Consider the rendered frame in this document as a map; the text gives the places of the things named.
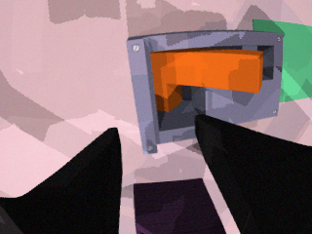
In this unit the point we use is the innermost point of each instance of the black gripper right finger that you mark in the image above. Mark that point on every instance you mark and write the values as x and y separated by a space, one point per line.
266 181

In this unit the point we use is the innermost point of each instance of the orange block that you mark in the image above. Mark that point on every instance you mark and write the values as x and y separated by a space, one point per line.
222 69

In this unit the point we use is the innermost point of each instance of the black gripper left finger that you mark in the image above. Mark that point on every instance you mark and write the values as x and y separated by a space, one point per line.
82 197

